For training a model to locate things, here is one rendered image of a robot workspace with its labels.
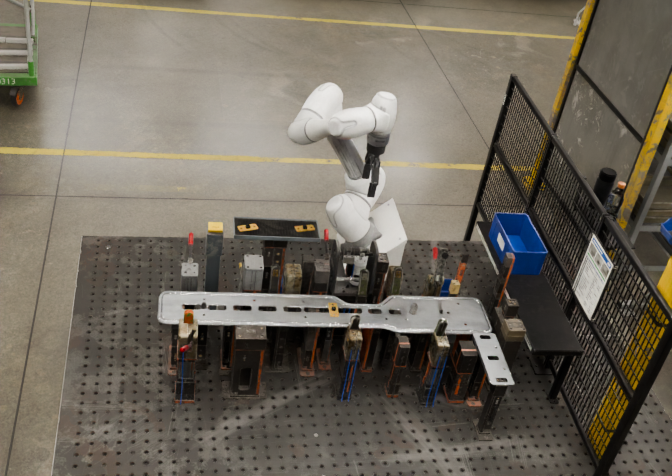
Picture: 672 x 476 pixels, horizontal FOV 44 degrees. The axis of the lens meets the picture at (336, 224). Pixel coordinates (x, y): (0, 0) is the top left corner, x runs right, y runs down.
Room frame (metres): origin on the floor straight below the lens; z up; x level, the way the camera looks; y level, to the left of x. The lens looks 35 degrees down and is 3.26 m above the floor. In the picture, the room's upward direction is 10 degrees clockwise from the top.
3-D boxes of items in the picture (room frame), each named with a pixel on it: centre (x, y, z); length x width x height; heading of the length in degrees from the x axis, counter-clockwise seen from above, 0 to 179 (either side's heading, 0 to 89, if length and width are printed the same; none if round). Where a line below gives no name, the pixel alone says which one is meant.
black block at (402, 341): (2.52, -0.35, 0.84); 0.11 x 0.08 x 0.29; 13
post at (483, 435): (2.39, -0.74, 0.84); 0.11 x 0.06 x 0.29; 13
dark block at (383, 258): (2.88, -0.22, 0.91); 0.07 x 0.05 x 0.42; 13
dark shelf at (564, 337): (3.02, -0.88, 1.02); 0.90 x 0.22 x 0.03; 13
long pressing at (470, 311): (2.61, -0.03, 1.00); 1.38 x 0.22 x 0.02; 103
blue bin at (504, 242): (3.20, -0.84, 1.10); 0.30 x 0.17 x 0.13; 14
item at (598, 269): (2.75, -1.07, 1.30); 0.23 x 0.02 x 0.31; 13
